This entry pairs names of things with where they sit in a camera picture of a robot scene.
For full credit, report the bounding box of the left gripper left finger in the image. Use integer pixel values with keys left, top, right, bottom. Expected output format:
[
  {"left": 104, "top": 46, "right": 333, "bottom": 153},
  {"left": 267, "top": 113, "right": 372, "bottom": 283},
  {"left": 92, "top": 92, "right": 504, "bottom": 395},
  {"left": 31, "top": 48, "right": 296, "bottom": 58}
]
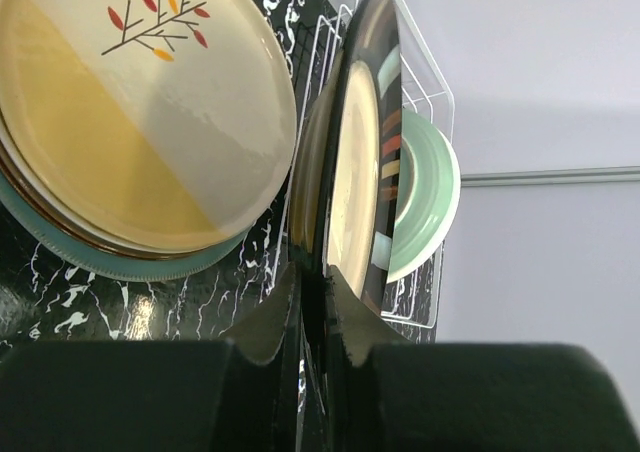
[{"left": 1, "top": 264, "right": 301, "bottom": 451}]

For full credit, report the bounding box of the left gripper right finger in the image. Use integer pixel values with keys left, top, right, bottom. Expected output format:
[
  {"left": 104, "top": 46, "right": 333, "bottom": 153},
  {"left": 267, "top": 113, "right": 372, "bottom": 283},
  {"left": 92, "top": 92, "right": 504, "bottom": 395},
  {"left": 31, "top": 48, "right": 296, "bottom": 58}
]
[{"left": 326, "top": 267, "right": 639, "bottom": 451}]

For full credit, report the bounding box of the mint green floral plate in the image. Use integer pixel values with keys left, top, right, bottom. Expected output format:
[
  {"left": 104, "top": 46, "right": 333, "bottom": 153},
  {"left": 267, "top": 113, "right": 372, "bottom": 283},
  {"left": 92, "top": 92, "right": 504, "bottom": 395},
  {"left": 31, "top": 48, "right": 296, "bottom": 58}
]
[{"left": 387, "top": 109, "right": 461, "bottom": 283}]

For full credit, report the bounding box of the black plate with colour stripes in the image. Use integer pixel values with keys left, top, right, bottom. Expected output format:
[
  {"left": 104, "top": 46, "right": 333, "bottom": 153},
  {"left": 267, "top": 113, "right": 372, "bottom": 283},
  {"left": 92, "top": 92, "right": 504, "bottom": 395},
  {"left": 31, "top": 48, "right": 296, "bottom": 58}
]
[{"left": 288, "top": 0, "right": 402, "bottom": 313}]

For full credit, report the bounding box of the large teal bottom plate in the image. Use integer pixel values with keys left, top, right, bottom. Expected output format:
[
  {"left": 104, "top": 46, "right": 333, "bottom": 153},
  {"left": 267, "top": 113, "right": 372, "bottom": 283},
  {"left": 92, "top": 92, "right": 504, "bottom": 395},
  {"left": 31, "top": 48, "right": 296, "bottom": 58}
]
[{"left": 1, "top": 178, "right": 247, "bottom": 282}]

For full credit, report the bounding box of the brown rimmed plate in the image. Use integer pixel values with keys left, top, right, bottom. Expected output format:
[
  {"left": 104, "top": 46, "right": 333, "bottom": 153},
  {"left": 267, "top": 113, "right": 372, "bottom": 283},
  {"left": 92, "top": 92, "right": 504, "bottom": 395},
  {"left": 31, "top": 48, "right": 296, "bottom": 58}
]
[{"left": 1, "top": 117, "right": 210, "bottom": 261}]

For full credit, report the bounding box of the cream yellow leaf plate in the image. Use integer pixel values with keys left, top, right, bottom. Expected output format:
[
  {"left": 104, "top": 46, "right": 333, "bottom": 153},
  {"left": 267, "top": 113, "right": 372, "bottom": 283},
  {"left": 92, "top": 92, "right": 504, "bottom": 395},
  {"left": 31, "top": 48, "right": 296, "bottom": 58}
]
[{"left": 1, "top": 0, "right": 297, "bottom": 257}]

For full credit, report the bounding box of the white wire dish rack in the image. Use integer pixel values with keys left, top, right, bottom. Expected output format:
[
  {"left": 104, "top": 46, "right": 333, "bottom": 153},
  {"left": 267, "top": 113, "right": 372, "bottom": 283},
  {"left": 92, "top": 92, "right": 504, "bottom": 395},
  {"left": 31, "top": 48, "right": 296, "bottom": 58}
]
[{"left": 269, "top": 0, "right": 455, "bottom": 331}]

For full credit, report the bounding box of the right aluminium frame post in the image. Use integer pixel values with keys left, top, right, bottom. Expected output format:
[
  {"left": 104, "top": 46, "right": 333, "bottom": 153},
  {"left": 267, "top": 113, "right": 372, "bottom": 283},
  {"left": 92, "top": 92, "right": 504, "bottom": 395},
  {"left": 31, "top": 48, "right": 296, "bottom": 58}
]
[{"left": 461, "top": 166, "right": 639, "bottom": 188}]

